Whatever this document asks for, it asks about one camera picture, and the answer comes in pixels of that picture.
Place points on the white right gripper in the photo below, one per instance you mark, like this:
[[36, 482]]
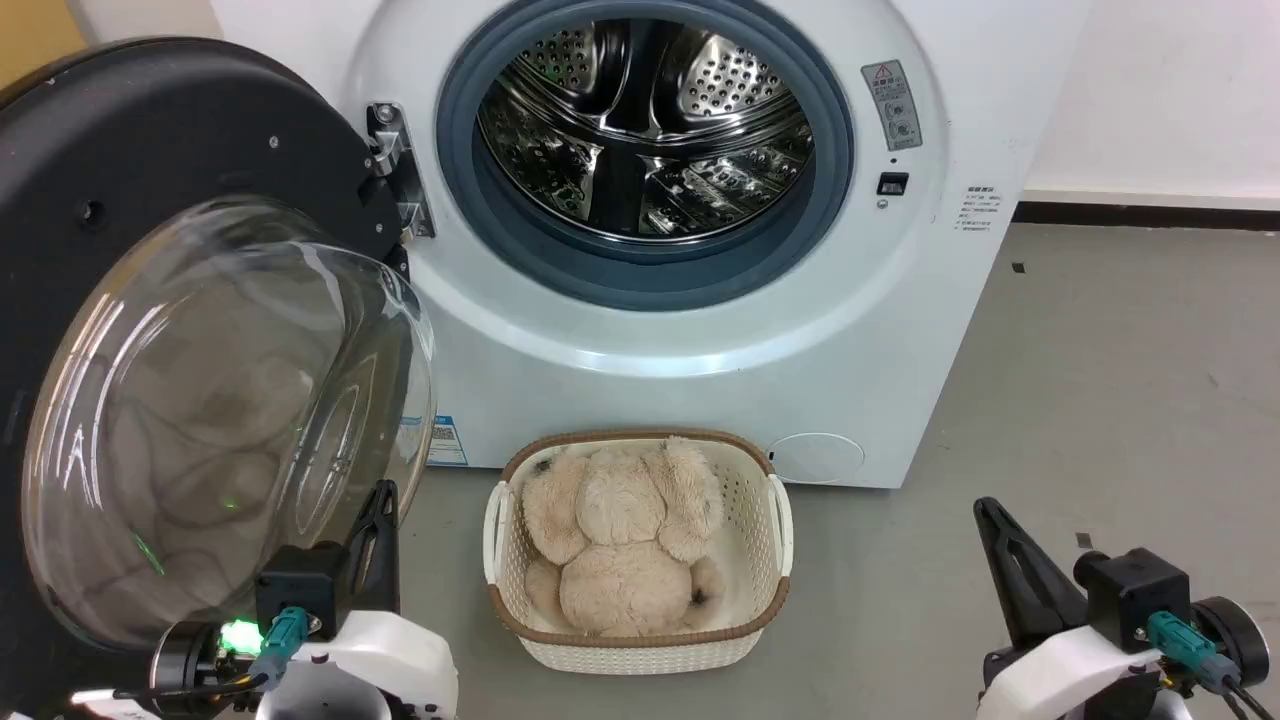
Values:
[[1065, 670]]

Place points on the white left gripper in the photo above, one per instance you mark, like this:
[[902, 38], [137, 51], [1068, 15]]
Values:
[[385, 655]]

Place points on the black washer door glass bowl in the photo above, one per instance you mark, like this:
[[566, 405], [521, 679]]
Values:
[[200, 400]]

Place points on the white front-load washing machine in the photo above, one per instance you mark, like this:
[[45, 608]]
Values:
[[700, 400]]

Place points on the metal washer door hinge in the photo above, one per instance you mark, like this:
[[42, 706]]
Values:
[[398, 165]]

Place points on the black door latch slot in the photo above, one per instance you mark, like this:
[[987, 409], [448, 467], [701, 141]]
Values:
[[892, 184]]

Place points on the blue energy label sticker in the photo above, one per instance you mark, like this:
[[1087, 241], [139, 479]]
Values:
[[444, 441]]

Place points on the round white drain filter cover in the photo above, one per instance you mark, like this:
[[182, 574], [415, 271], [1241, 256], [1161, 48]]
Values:
[[815, 458]]

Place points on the beige plush toy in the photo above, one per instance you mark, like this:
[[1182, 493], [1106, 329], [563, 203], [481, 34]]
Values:
[[620, 550]]

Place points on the white woven laundry basket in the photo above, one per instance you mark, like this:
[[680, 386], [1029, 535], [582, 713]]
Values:
[[752, 590]]

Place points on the grey warning label sticker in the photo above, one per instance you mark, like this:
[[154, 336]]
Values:
[[892, 104]]

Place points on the steel perforated washer drum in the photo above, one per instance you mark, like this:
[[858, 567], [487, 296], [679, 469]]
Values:
[[645, 110]]

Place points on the yellow wooden panel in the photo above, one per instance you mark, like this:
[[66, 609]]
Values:
[[38, 35]]

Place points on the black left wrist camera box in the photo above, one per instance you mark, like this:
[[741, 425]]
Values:
[[300, 590]]

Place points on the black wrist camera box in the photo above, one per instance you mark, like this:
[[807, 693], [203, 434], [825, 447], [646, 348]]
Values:
[[300, 590], [1135, 595]]

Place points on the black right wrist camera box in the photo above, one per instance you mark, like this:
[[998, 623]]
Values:
[[1135, 595]]

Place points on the dark wall baseboard strip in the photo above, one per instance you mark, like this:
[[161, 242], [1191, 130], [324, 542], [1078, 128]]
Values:
[[1145, 216]]

